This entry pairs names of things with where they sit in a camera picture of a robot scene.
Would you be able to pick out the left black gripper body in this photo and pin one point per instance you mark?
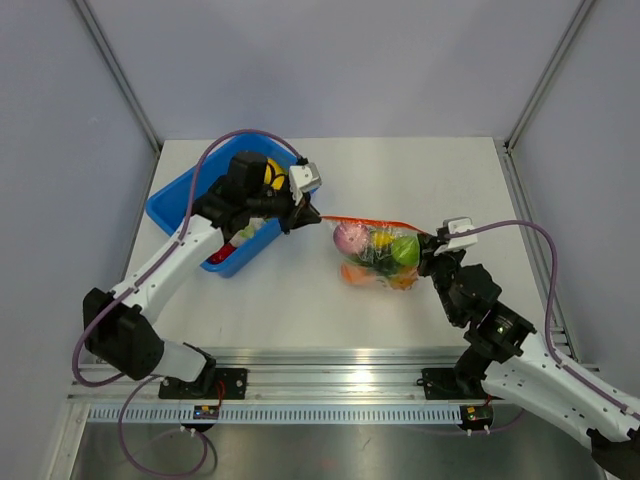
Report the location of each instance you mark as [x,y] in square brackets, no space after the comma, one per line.
[289,212]

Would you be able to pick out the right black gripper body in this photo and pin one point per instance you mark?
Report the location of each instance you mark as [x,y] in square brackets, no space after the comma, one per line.
[442,267]

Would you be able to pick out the green toy apple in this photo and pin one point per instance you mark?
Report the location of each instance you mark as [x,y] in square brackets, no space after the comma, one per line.
[405,251]

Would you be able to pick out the purple toy onion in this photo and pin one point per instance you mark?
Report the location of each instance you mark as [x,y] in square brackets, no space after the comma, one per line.
[351,238]

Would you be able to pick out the yellow-green toy mango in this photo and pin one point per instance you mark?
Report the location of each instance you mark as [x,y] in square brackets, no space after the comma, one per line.
[381,239]

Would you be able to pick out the clear orange-zip bag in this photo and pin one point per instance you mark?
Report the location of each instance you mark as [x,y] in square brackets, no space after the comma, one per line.
[397,228]

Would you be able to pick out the toy pineapple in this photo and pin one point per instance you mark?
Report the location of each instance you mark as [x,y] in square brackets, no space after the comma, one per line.
[389,274]

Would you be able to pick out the toy orange persimmon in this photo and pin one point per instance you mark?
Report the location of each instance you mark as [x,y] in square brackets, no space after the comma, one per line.
[356,275]

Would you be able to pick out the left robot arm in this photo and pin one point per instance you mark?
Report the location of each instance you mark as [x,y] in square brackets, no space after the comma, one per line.
[118,324]

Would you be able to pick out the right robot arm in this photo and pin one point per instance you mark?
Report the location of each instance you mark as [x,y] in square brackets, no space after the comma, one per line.
[508,358]

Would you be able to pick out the toy lettuce cabbage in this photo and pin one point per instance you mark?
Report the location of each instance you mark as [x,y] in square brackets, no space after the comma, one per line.
[248,232]

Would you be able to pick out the yellow toy lemon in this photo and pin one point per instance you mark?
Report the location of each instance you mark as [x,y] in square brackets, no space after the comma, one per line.
[274,175]

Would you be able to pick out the red toy tomato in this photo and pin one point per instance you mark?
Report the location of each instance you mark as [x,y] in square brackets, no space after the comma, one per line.
[222,254]

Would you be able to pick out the blue plastic bin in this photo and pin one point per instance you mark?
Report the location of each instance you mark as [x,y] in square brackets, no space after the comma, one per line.
[226,187]

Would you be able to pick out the right circuit board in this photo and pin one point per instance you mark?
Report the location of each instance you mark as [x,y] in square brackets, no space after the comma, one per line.
[477,416]

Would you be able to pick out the circuit board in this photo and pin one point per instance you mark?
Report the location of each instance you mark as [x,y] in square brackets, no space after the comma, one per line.
[206,412]
[477,416]

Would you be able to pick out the left circuit board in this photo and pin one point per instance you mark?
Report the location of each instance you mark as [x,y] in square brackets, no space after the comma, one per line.
[206,412]

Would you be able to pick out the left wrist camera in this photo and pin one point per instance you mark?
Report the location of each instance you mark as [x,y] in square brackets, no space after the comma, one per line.
[303,179]

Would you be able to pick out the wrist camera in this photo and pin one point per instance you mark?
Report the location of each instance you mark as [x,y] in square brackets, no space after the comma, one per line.
[455,235]
[303,179]

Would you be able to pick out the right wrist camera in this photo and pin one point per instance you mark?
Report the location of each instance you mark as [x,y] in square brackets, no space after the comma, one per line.
[455,235]

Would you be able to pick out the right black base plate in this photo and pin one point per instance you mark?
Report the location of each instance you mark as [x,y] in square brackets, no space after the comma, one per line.
[439,383]

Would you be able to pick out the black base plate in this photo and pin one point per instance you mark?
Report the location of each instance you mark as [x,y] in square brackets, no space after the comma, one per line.
[439,383]
[231,383]

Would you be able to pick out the aluminium front rail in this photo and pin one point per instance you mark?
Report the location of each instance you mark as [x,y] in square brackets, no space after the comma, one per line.
[326,376]

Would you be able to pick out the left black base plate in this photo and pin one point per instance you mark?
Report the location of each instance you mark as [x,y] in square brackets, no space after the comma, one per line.
[231,383]

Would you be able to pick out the white slotted cable duct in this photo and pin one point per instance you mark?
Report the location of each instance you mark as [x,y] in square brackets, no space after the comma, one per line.
[282,414]

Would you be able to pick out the left aluminium frame post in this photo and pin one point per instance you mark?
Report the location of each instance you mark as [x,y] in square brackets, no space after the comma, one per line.
[99,38]

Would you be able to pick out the aluminium frame post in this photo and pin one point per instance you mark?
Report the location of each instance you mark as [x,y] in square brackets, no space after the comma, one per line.
[554,64]
[99,38]

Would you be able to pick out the right aluminium frame post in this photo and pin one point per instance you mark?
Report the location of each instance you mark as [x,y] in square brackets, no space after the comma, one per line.
[554,64]

